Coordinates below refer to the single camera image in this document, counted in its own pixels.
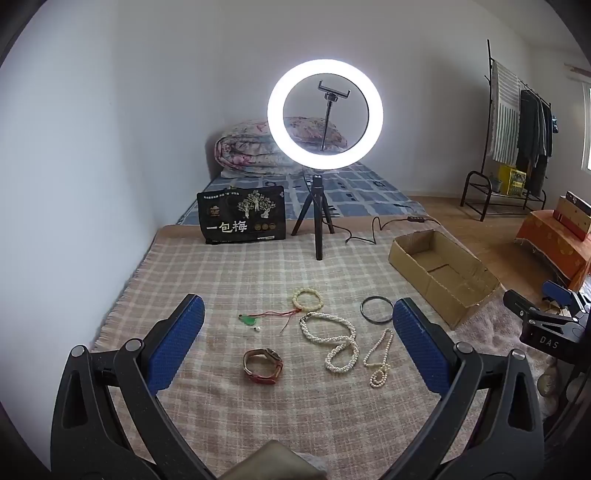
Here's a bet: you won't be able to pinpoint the yellow box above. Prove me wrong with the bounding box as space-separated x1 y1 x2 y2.
497 165 527 197

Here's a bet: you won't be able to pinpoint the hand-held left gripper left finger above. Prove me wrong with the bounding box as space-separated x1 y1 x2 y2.
50 294 218 480

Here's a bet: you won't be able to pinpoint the black cable with remote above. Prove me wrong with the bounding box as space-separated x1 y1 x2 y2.
344 214 440 246

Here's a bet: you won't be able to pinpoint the red strap wristwatch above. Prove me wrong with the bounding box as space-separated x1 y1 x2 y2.
242 348 284 385

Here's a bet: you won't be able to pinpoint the olive cloth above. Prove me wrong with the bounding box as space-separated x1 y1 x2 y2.
217 439 329 480

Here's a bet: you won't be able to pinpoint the black metal clothes rack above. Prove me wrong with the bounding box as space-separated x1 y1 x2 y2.
460 39 556 223

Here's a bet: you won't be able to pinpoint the dark hanging clothes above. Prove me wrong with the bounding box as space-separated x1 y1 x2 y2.
516 89 554 197

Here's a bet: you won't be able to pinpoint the window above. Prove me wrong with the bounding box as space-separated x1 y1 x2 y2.
566 62 591 174

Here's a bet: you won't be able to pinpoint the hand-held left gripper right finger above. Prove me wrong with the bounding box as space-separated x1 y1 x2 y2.
383 298 550 480

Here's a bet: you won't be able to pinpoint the blue patterned bed sheet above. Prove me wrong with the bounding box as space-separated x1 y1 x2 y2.
177 161 428 227

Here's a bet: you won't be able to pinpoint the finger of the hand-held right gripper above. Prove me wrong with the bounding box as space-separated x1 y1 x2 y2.
542 280 583 308
503 289 555 325

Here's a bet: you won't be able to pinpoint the thick pearl necklace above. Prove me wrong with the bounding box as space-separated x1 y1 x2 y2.
298 311 360 374

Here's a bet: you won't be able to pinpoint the brown box with dark lid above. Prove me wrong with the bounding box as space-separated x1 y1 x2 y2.
554 191 591 241

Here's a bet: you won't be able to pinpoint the pink plaid blanket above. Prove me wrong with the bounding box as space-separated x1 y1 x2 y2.
90 222 509 480

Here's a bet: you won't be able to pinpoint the white ring light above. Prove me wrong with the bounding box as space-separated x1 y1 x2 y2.
267 59 384 167

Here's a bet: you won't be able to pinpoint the floral pillow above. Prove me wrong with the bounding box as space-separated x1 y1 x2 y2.
283 116 348 151

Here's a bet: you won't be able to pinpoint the cardboard box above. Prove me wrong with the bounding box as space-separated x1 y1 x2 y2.
388 229 502 330

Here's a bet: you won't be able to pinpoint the cream beaded bracelet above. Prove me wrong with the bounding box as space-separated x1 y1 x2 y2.
291 287 324 313

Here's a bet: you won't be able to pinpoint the black bangle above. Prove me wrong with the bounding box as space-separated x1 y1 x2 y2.
359 295 398 326

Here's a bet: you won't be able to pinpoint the black printed bag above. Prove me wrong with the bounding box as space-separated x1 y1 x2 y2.
197 185 287 246

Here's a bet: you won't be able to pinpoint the black tripod stand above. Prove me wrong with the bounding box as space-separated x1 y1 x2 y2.
291 172 336 262

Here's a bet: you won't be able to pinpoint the person's right hand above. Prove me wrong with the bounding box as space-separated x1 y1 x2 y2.
538 361 575 398

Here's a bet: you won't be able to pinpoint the green pendant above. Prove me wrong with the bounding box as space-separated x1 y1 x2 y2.
238 308 304 334

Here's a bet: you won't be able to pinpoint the thin pearl necklace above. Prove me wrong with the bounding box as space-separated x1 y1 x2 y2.
363 328 394 389

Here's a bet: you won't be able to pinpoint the black phone holder on rod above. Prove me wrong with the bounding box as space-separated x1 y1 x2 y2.
317 80 353 152

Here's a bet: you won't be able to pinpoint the folded floral quilt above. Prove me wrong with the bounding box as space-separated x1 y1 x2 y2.
215 120 302 179

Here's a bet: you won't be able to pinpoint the pink fleece blanket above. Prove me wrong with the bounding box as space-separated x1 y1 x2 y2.
441 293 557 418

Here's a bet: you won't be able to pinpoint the striped towel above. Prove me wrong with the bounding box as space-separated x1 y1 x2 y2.
490 60 523 165

